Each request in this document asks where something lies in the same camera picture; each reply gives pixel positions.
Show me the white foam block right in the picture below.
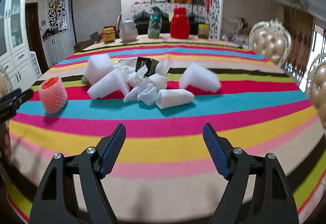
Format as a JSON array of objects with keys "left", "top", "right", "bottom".
[{"left": 178, "top": 62, "right": 221, "bottom": 93}]

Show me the green patterned cloth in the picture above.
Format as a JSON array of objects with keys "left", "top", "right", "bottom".
[{"left": 81, "top": 75, "right": 90, "bottom": 86}]

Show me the white tissue pile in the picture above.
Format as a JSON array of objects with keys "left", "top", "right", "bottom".
[{"left": 114, "top": 57, "right": 170, "bottom": 106}]

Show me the far tufted beige chair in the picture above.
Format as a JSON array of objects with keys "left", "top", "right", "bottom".
[{"left": 248, "top": 18, "right": 292, "bottom": 67}]

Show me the yellow lidded jar left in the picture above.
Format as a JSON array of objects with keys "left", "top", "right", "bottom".
[{"left": 103, "top": 27, "right": 116, "bottom": 44}]

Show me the yellow lidded jar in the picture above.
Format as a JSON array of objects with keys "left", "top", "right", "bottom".
[
  {"left": 198, "top": 24, "right": 209, "bottom": 39},
  {"left": 103, "top": 27, "right": 116, "bottom": 44}
]

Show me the near tufted beige chair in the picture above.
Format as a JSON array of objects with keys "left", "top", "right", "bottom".
[{"left": 305, "top": 53, "right": 326, "bottom": 129}]

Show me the white foam sheet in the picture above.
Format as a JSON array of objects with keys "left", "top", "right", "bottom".
[{"left": 155, "top": 89, "right": 195, "bottom": 109}]

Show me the white tall cabinet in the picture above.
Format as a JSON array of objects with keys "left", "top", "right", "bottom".
[{"left": 1, "top": 0, "right": 37, "bottom": 91}]

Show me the white ceramic teapot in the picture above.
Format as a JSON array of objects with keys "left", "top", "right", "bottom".
[{"left": 119, "top": 18, "right": 138, "bottom": 43}]

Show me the striped colourful tablecloth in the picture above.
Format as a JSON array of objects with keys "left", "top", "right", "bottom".
[{"left": 9, "top": 38, "right": 325, "bottom": 223}]

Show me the white foam wedge front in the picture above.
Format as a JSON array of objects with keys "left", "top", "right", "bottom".
[{"left": 87, "top": 69, "right": 130, "bottom": 100}]

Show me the green floral bag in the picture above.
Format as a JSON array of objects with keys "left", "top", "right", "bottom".
[{"left": 148, "top": 6, "right": 162, "bottom": 39}]

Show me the orange foam fruit net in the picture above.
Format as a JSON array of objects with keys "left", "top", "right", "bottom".
[{"left": 39, "top": 77, "right": 68, "bottom": 114}]

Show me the left lattice screen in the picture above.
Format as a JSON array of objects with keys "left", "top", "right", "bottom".
[{"left": 46, "top": 0, "right": 68, "bottom": 32}]

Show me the yellow lidded jar right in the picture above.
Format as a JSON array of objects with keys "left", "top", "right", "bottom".
[{"left": 198, "top": 24, "right": 209, "bottom": 39}]

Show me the tufted beige chair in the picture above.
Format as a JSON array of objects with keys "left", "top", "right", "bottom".
[
  {"left": 248, "top": 18, "right": 292, "bottom": 67},
  {"left": 305, "top": 53, "right": 326, "bottom": 129}
]

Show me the black small carton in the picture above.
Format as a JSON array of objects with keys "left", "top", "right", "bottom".
[{"left": 135, "top": 57, "right": 159, "bottom": 77}]

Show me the chandelier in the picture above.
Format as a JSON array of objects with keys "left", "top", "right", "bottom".
[{"left": 288, "top": 0, "right": 309, "bottom": 11}]

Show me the white foam block left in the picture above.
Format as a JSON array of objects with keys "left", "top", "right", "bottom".
[{"left": 85, "top": 54, "right": 114, "bottom": 85}]

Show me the red plastic jug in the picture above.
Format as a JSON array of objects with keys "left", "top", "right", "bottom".
[{"left": 170, "top": 7, "right": 190, "bottom": 39}]

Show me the white foam block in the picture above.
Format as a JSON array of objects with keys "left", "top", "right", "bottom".
[
  {"left": 85, "top": 54, "right": 114, "bottom": 85},
  {"left": 178, "top": 62, "right": 221, "bottom": 93}
]

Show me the sideboard with lace cloth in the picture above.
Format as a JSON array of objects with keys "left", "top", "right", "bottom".
[{"left": 131, "top": 3, "right": 206, "bottom": 35}]

